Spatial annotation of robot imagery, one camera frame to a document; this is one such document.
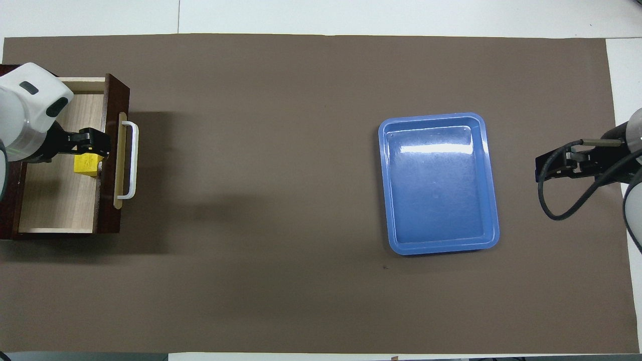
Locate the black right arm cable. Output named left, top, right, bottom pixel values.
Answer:
left=538, top=139, right=642, bottom=221

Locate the brown table mat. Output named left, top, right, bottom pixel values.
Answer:
left=0, top=33, right=640, bottom=354

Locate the blue plastic tray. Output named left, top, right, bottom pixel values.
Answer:
left=378, top=112, right=501, bottom=256

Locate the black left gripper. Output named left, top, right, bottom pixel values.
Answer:
left=30, top=128, right=111, bottom=164

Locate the wooden drawer with white handle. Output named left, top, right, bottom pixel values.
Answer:
left=18, top=74, right=139, bottom=236

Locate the yellow cube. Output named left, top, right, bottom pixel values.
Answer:
left=74, top=152, right=104, bottom=179

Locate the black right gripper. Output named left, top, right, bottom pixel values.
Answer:
left=535, top=148, right=623, bottom=183

